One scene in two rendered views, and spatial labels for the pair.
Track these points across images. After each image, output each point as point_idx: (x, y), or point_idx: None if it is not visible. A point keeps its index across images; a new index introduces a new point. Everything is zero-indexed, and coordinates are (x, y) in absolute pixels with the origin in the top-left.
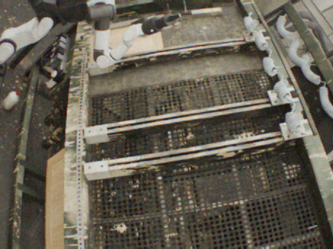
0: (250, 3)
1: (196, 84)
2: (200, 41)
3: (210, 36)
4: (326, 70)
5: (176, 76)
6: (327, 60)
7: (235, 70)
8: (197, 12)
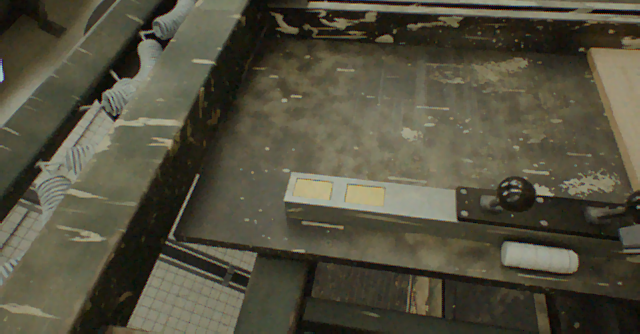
0: (140, 118)
1: None
2: (448, 78)
3: (401, 92)
4: (114, 34)
5: None
6: (81, 41)
7: None
8: (425, 193)
